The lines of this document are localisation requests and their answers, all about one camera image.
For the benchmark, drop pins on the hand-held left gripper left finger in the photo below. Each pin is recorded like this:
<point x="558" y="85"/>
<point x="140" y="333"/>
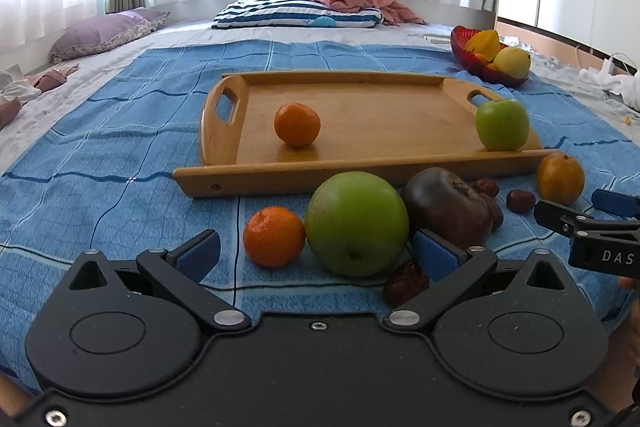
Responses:
<point x="200" y="253"/>

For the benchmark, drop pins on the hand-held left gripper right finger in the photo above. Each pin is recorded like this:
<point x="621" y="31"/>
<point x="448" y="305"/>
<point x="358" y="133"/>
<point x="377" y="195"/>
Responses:
<point x="434" y="257"/>

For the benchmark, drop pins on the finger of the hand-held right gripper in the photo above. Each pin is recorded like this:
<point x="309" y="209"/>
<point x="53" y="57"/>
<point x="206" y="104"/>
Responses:
<point x="555" y="213"/>
<point x="617" y="203"/>

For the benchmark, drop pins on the smooth orange citrus fruit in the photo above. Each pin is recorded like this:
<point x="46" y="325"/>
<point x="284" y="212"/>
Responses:
<point x="560" y="179"/>

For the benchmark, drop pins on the red date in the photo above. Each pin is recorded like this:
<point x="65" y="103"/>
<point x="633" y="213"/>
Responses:
<point x="486" y="187"/>
<point x="497" y="216"/>
<point x="405" y="283"/>
<point x="521" y="201"/>

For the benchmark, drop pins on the mandarin orange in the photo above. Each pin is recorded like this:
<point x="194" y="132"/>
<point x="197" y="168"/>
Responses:
<point x="274" y="237"/>
<point x="297" y="125"/>

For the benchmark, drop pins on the person's right forearm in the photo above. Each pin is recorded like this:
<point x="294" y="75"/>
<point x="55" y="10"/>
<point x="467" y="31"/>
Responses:
<point x="627" y="337"/>

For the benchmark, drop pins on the person's right hand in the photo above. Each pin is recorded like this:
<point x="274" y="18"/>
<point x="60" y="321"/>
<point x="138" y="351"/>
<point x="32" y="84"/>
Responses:
<point x="627" y="283"/>

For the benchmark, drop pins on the dark purple round fruit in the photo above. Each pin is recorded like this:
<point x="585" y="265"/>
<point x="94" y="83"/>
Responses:
<point x="447" y="207"/>

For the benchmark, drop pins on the large green apple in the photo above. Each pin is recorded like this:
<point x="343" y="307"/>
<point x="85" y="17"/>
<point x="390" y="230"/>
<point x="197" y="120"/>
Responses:
<point x="356" y="223"/>

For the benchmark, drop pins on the small green apple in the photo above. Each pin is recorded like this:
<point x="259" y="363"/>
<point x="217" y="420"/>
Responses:
<point x="502" y="125"/>

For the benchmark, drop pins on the white crumpled cloth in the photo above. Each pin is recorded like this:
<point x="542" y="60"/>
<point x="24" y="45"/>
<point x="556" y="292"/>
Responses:
<point x="617" y="89"/>

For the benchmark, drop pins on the blue checked blanket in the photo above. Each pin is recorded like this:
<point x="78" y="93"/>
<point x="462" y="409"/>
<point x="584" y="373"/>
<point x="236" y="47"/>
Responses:
<point x="125" y="147"/>

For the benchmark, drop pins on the yellow pear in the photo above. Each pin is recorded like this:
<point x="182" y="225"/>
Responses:
<point x="512" y="63"/>

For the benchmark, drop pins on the small orange kumquat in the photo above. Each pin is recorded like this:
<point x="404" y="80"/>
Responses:
<point x="495" y="67"/>
<point x="481" y="57"/>

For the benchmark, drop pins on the red glass bowl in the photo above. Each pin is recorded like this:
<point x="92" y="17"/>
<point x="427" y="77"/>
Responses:
<point x="470" y="52"/>

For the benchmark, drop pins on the yellow starfruit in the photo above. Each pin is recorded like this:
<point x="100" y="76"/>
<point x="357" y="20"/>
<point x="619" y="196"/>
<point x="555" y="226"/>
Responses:
<point x="484" y="43"/>

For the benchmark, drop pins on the small white box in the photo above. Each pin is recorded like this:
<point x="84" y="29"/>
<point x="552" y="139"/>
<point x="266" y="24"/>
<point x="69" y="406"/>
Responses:
<point x="436" y="39"/>

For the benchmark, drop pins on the bed with grey sheet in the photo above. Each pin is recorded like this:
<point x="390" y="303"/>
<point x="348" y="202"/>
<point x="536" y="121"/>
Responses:
<point x="200" y="38"/>

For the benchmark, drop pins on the pink slipper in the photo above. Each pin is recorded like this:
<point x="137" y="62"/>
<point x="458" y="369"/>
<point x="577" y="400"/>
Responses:
<point x="50" y="79"/>
<point x="9" y="113"/>

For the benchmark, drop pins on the purple floral pillow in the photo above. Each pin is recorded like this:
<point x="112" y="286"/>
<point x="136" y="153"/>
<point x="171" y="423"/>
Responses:
<point x="100" y="32"/>

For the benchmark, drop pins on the blue white striped pillow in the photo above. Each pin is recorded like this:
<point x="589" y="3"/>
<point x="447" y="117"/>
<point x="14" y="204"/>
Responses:
<point x="280" y="13"/>

